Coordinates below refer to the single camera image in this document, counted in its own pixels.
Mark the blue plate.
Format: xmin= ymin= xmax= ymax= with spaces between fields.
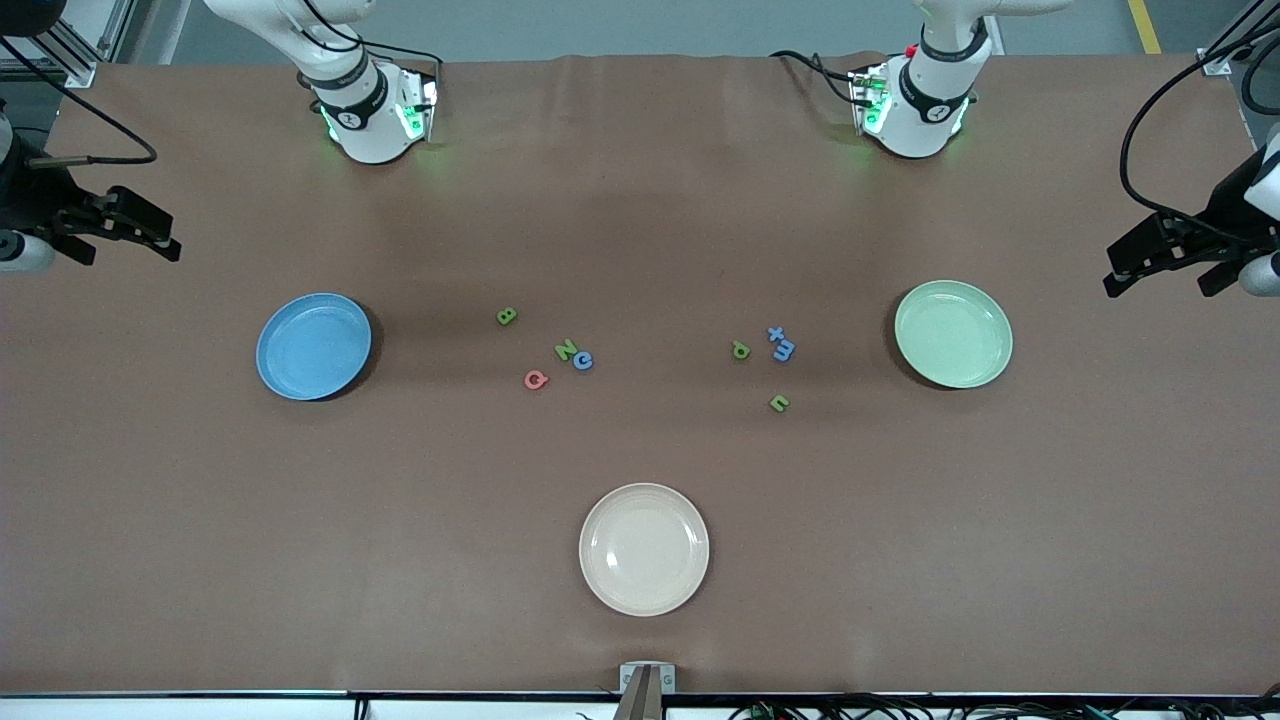
xmin=256 ymin=292 xmax=373 ymax=402

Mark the black cable bundle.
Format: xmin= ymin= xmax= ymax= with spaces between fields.
xmin=730 ymin=695 xmax=1280 ymax=720

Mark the cream plate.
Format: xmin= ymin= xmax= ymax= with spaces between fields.
xmin=579 ymin=483 xmax=711 ymax=618

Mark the black cable at right arm base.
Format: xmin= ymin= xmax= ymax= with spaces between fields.
xmin=300 ymin=0 xmax=446 ymax=96

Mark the black cable at left arm base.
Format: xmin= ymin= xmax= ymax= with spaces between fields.
xmin=770 ymin=50 xmax=863 ymax=106

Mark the brown table cover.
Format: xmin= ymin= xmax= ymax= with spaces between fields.
xmin=0 ymin=52 xmax=1280 ymax=696

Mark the black cable at arm base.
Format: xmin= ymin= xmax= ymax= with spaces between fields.
xmin=770 ymin=50 xmax=863 ymax=106
xmin=300 ymin=0 xmax=446 ymax=96

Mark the white table edge strip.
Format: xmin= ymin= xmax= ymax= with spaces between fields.
xmin=0 ymin=693 xmax=1280 ymax=720

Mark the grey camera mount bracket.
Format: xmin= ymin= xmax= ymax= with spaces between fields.
xmin=618 ymin=662 xmax=677 ymax=720

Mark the green plate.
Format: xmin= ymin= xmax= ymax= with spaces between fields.
xmin=894 ymin=279 xmax=1014 ymax=390

